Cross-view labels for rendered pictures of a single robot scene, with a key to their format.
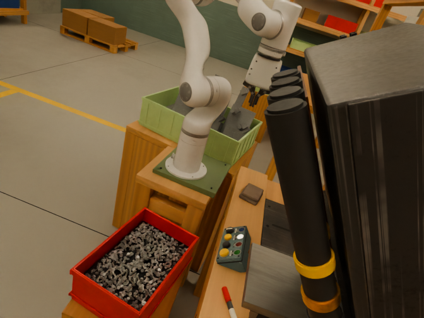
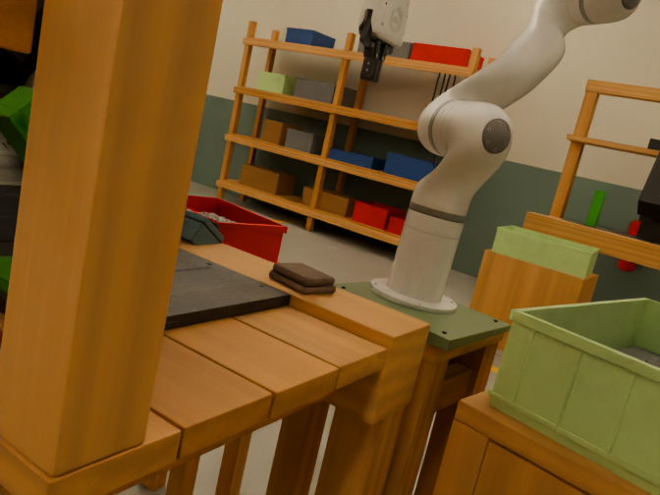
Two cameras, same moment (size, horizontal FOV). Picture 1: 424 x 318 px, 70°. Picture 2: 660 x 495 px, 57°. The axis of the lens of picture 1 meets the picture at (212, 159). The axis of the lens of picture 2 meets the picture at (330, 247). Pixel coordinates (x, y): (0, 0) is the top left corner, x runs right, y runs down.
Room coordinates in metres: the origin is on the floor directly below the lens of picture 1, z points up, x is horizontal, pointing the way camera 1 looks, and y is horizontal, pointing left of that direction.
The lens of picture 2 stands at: (1.58, -1.12, 1.18)
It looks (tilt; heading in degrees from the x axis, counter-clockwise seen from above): 11 degrees down; 118
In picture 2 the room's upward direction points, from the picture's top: 13 degrees clockwise
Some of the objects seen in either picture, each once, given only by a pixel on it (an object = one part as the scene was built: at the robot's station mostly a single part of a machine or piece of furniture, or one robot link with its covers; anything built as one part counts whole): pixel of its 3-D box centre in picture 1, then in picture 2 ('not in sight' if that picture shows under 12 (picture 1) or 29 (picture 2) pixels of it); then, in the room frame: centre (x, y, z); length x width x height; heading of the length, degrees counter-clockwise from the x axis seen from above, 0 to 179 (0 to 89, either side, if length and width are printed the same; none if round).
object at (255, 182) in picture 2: not in sight; (339, 137); (-1.83, 5.05, 1.10); 3.01 x 0.55 x 2.20; 174
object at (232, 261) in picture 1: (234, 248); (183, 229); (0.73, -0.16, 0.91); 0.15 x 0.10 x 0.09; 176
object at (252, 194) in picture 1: (251, 193); (302, 277); (1.06, -0.20, 0.91); 0.10 x 0.08 x 0.03; 163
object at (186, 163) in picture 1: (190, 150); (424, 256); (1.16, 0.10, 0.96); 0.19 x 0.19 x 0.18
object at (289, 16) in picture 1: (280, 24); not in sight; (1.03, -0.07, 1.55); 0.09 x 0.08 x 0.13; 142
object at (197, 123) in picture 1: (207, 105); (462, 160); (1.19, 0.09, 1.17); 0.19 x 0.12 x 0.24; 143
